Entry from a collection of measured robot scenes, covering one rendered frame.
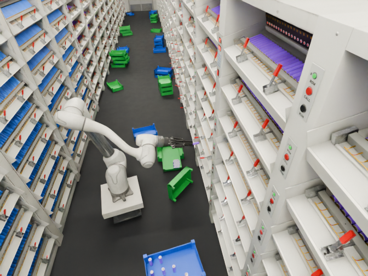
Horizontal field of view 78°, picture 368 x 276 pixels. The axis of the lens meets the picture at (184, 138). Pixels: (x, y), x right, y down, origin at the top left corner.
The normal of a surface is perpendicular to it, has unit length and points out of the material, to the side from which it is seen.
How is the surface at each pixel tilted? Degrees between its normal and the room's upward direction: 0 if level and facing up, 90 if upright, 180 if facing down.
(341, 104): 90
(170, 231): 0
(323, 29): 90
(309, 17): 90
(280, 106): 17
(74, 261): 0
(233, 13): 90
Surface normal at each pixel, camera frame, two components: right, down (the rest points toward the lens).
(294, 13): -0.99, 0.11
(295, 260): -0.32, -0.71
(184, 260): -0.04, -0.77
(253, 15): 0.14, 0.62
